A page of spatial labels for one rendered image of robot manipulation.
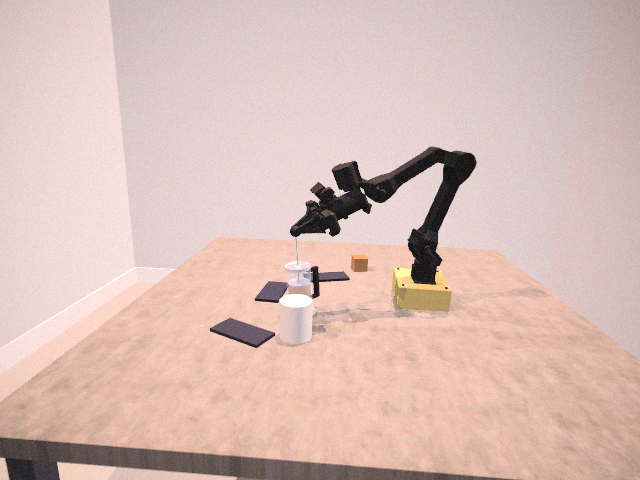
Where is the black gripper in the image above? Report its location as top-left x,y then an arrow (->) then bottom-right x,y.
293,196 -> 350,237

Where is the white cylinder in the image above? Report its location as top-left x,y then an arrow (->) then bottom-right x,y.
279,294 -> 313,344

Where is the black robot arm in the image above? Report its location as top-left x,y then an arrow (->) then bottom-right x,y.
310,147 -> 477,285

